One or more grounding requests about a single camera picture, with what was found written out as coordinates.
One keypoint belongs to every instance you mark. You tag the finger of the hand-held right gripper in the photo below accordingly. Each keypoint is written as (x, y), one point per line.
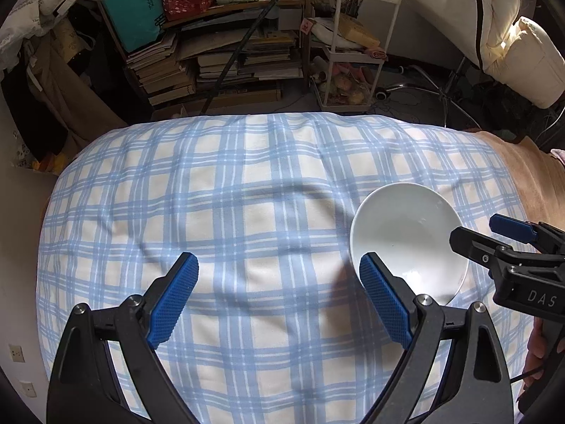
(472, 243)
(512, 227)

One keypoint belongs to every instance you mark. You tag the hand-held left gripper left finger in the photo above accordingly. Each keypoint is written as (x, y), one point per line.
(174, 300)

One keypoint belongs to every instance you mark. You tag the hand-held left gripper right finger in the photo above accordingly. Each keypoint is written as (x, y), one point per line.
(384, 300)

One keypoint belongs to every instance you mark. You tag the large white bowl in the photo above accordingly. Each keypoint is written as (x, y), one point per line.
(406, 234)

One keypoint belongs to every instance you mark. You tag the person's right hand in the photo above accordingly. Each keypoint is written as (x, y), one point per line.
(535, 342)

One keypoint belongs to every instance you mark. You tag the brown blanket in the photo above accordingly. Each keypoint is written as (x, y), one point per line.
(529, 172)

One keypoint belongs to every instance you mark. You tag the pink cloth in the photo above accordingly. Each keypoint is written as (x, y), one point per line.
(559, 155)

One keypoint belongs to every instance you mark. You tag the blue plaid blanket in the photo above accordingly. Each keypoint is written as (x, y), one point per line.
(220, 185)

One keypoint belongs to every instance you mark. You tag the chrome chair base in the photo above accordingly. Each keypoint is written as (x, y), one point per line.
(435, 86)

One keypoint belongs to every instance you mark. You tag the white cushioned chair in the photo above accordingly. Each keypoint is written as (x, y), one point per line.
(507, 13)

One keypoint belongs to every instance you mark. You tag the brown cloth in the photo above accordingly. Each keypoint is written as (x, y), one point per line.
(66, 92)

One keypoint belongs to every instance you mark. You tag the white rolling cart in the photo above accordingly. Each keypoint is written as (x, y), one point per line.
(353, 35)

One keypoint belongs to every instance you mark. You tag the stack of books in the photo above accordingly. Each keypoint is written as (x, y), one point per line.
(220, 64)

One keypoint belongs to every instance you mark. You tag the black pole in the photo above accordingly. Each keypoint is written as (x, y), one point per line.
(247, 37)

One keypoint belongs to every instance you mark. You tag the white plastic bag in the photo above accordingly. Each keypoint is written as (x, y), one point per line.
(39, 4)

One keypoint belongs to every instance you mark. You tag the wall outlet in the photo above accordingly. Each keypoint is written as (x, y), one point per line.
(16, 353)
(28, 388)

